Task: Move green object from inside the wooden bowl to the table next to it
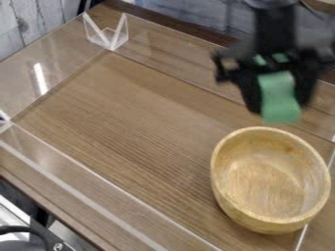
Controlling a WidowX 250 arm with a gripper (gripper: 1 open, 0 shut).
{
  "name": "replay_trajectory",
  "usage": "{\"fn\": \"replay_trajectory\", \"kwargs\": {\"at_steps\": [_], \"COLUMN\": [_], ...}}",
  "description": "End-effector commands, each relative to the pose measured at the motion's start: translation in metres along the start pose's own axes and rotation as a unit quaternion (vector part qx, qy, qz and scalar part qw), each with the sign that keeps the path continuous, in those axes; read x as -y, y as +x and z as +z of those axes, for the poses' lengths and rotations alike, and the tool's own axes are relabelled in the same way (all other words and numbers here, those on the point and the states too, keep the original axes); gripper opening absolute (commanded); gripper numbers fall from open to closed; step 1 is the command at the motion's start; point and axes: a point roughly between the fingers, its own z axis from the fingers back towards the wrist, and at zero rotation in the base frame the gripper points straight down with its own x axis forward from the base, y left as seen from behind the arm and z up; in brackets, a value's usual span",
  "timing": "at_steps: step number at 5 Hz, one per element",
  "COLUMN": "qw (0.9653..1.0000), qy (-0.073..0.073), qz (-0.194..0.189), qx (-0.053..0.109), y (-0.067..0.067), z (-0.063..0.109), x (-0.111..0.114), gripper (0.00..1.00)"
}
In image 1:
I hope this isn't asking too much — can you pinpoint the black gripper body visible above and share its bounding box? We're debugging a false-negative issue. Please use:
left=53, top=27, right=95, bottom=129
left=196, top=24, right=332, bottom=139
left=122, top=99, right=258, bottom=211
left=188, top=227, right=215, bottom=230
left=212, top=6, right=335, bottom=82

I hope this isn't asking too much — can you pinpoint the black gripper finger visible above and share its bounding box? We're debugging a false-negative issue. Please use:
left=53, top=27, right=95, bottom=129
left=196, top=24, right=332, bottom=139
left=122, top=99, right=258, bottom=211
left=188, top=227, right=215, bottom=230
left=235, top=71, right=262, bottom=115
left=295, top=62, right=320, bottom=107

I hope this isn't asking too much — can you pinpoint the green rectangular block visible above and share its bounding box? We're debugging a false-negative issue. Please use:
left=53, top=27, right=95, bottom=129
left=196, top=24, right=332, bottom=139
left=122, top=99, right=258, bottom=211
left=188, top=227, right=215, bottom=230
left=252, top=52, right=303, bottom=125

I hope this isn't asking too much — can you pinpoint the wooden bowl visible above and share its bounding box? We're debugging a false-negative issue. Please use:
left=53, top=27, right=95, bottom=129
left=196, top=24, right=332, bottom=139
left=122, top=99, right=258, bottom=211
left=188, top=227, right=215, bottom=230
left=211, top=126, right=331, bottom=234

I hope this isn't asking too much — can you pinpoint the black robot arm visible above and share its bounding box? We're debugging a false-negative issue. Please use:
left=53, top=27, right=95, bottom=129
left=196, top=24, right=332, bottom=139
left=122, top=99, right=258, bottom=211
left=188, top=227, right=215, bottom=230
left=212, top=0, right=335, bottom=123

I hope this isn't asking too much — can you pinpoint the clear acrylic corner bracket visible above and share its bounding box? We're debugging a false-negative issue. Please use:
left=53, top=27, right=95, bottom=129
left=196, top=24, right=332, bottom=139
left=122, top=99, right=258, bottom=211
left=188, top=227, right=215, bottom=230
left=83, top=13, right=128, bottom=51

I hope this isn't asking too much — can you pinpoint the black metal bracket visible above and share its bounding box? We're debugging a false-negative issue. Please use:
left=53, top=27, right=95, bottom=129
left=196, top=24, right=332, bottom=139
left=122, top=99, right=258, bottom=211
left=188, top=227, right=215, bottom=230
left=29, top=219, right=76, bottom=251

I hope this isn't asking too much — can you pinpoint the black cable lower left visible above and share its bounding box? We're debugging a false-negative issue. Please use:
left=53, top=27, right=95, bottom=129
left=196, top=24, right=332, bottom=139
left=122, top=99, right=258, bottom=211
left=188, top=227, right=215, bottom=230
left=0, top=225, right=33, bottom=239

